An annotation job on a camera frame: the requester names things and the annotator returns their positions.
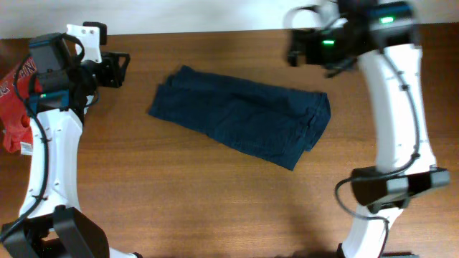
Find dark navy blue shorts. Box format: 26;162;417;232
148;66;331;170

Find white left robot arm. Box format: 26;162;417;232
1;23;130;257

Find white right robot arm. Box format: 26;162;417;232
286;1;450;258

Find red printed t-shirt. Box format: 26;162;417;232
1;57;37;153

